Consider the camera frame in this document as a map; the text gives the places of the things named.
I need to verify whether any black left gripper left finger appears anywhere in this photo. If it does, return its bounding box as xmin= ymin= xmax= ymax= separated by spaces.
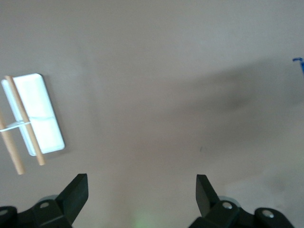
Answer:
xmin=0 ymin=173 xmax=89 ymax=228

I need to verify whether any brown table cover mat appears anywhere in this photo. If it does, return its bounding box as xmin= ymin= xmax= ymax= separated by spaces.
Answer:
xmin=0 ymin=0 xmax=304 ymax=228

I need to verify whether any white rack with wooden rods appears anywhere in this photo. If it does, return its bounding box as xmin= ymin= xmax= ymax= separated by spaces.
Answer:
xmin=0 ymin=73 xmax=66 ymax=176

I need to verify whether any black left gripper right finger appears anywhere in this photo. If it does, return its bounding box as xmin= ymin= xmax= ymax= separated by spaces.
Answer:
xmin=187 ymin=174 xmax=294 ymax=228

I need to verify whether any blue microfibre towel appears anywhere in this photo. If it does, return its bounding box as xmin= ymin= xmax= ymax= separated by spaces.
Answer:
xmin=292 ymin=57 xmax=304 ymax=77

